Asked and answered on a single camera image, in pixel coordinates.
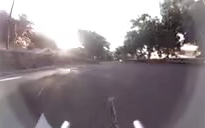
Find dark grey asphalt road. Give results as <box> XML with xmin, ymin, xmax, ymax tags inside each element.
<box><xmin>0</xmin><ymin>59</ymin><xmax>205</xmax><ymax>128</ymax></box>

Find row of trees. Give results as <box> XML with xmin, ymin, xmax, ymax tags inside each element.
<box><xmin>0</xmin><ymin>9</ymin><xmax>59</xmax><ymax>51</ymax></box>
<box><xmin>114</xmin><ymin>0</ymin><xmax>205</xmax><ymax>61</ymax></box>

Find low wall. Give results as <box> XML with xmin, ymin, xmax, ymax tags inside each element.
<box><xmin>123</xmin><ymin>57</ymin><xmax>205</xmax><ymax>65</ymax></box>

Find dark pole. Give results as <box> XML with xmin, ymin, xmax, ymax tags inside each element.
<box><xmin>5</xmin><ymin>0</ymin><xmax>16</xmax><ymax>50</ymax></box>

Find pale building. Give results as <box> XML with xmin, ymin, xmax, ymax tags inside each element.
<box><xmin>178</xmin><ymin>43</ymin><xmax>201</xmax><ymax>59</ymax></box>

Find grey stone wall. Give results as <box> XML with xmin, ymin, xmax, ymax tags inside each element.
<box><xmin>0</xmin><ymin>47</ymin><xmax>101</xmax><ymax>73</ymax></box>

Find robot's own part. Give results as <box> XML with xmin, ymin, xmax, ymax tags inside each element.
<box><xmin>59</xmin><ymin>120</ymin><xmax>71</xmax><ymax>128</ymax></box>
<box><xmin>132</xmin><ymin>119</ymin><xmax>145</xmax><ymax>128</ymax></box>

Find dark leafy tree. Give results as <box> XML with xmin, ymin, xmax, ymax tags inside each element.
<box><xmin>77</xmin><ymin>29</ymin><xmax>113</xmax><ymax>61</ymax></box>

